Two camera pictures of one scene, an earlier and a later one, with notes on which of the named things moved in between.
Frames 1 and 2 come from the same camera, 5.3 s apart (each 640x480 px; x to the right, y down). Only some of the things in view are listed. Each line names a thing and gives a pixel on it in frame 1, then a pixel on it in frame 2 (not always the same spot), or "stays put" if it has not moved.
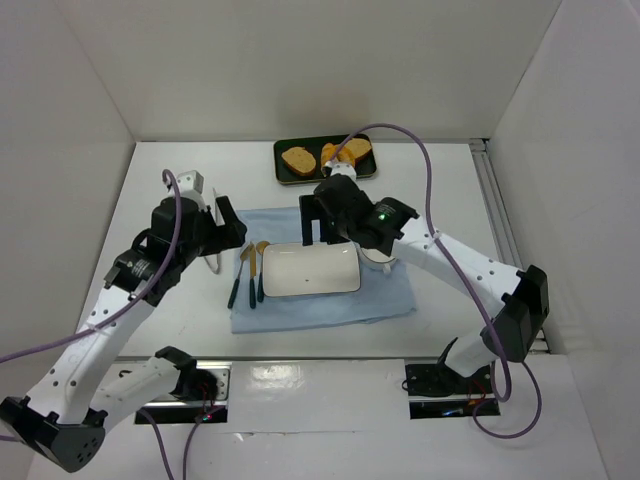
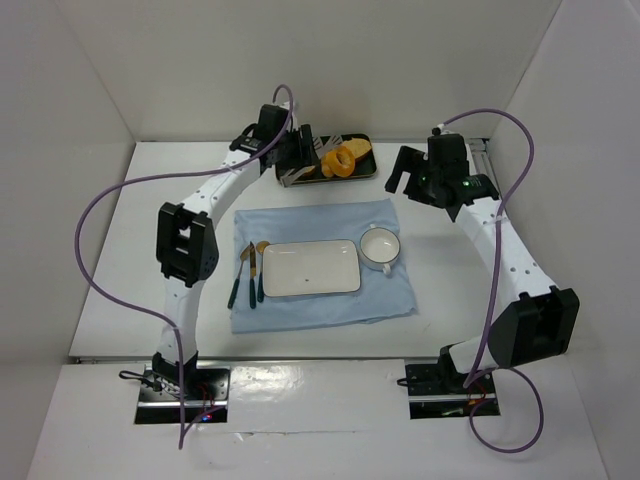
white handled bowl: x=375 y=258 stays put
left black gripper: x=220 y=232 -> x=305 y=145
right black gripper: x=314 y=212 -> x=407 y=167
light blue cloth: x=383 y=294 stays put
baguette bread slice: x=359 y=145 stays put
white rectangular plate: x=294 y=269 stays put
